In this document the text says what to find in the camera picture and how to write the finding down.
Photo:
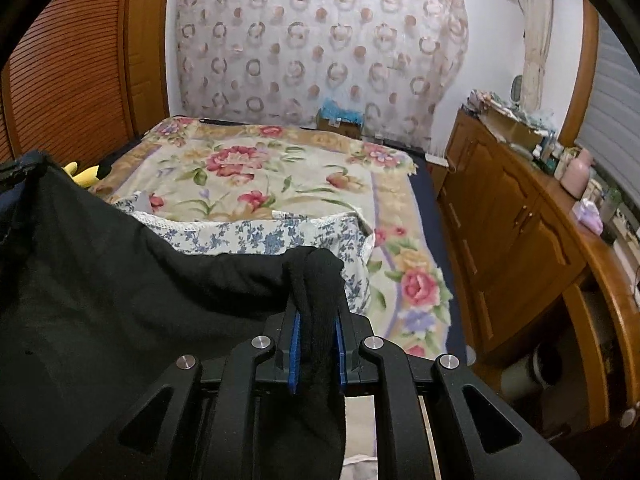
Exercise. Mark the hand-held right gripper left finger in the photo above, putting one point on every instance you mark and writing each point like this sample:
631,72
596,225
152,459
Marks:
295,355

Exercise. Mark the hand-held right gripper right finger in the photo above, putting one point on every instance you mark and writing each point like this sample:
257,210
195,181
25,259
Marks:
341,360

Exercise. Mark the black printed t-shirt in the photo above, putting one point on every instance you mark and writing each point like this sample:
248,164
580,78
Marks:
125,285

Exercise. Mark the blue floral quilt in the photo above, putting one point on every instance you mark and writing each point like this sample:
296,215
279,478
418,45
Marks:
250,240

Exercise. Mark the dark blue bed sheet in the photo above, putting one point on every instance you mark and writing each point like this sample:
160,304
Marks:
430,220

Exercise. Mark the floral blanket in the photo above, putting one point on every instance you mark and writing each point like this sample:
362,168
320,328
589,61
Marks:
260,175

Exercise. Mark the wooden cabinet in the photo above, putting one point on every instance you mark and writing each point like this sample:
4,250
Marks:
505,220

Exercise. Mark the small cardboard box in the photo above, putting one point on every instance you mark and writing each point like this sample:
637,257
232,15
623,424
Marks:
340,129

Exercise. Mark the blue plastic bag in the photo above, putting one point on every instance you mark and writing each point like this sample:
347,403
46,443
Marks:
335,108

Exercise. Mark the yellow plush toy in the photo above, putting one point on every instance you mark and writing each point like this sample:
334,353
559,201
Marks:
82,175

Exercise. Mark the purple tissue pack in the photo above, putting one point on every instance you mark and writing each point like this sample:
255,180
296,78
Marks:
589,215

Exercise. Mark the large cardboard box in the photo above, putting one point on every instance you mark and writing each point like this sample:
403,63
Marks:
510,127

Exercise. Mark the floral cloth bundle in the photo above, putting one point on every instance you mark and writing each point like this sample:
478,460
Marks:
477,100

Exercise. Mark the pink bottle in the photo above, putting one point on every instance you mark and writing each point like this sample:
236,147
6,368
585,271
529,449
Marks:
575,175

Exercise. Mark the circle print curtain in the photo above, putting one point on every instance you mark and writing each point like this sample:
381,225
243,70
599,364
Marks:
310,50

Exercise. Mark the navy blue garment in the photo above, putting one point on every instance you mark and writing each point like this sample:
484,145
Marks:
12,210

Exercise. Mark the small grey fan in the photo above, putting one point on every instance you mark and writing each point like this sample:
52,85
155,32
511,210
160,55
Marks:
517,89

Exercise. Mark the wooden louvred wardrobe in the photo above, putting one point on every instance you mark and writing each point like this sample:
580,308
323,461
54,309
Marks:
75,85

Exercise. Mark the cream curtain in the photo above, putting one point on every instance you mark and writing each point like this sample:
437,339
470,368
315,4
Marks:
535,50

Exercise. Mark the grey window blind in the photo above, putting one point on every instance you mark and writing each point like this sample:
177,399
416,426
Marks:
615,110

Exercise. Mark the wooden window frame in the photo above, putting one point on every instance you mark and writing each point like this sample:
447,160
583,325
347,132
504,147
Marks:
582,70

